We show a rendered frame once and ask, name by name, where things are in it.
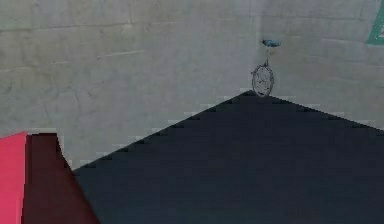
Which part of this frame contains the red cabinet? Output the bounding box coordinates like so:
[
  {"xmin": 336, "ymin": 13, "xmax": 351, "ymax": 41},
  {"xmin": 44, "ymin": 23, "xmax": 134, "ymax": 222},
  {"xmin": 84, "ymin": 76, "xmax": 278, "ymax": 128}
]
[{"xmin": 0, "ymin": 131, "xmax": 101, "ymax": 224}]

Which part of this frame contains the green framed wall picture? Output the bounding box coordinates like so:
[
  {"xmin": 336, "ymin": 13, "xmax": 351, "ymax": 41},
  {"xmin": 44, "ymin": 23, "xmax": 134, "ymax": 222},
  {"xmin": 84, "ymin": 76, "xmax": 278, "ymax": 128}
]
[{"xmin": 365, "ymin": 0, "xmax": 384, "ymax": 46}]

